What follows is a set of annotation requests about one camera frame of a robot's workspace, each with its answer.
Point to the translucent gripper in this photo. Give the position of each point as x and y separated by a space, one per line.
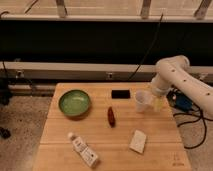
158 103

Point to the white ceramic cup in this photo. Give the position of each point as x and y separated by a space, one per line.
143 100

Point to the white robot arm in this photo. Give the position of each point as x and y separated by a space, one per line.
173 71

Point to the green ceramic bowl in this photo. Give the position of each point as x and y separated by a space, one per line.
74 103

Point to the blue box on floor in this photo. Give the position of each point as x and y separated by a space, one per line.
181 102

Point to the black rectangular block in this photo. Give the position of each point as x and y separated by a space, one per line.
120 94

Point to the dark red elongated object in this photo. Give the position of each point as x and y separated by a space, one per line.
111 118

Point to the white tube with label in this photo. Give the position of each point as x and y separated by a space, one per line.
82 148

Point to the black object left floor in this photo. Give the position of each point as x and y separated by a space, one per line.
4 133

